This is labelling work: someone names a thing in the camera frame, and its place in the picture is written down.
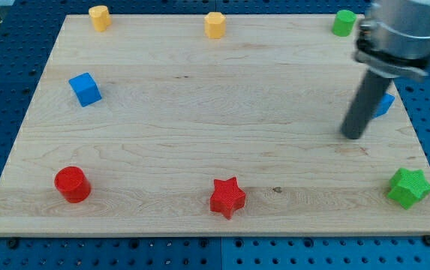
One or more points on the red cylinder block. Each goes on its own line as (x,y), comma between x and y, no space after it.
(72,184)

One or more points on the light wooden board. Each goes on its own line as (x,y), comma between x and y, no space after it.
(264,103)

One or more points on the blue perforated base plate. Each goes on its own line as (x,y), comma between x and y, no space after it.
(27,34)

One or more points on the green cylinder block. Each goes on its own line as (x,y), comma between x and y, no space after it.
(343,23)

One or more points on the yellow hexagon block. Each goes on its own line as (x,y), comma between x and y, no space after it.
(215,25)

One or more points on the small blue block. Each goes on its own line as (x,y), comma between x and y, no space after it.
(384,105)

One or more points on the green star block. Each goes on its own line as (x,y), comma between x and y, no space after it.
(408,187)

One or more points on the red star block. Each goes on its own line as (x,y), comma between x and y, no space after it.
(227,197)

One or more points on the blue cube block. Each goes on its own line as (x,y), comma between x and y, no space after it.
(86,89)

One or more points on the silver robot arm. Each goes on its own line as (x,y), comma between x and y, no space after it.
(394,38)

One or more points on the yellow heart-shaped block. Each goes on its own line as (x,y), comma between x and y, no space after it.
(100,17)

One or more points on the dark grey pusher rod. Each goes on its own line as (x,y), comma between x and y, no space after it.
(363,107)

